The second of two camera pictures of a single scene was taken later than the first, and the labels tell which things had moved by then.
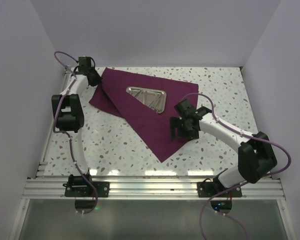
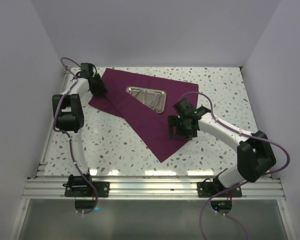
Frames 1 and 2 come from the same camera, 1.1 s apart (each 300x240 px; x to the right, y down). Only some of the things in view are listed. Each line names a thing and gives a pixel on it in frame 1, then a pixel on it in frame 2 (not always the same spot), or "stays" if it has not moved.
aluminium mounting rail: (151, 188) stays
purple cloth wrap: (153, 128) stays
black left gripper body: (96, 77) → (99, 86)
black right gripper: (175, 123) stays
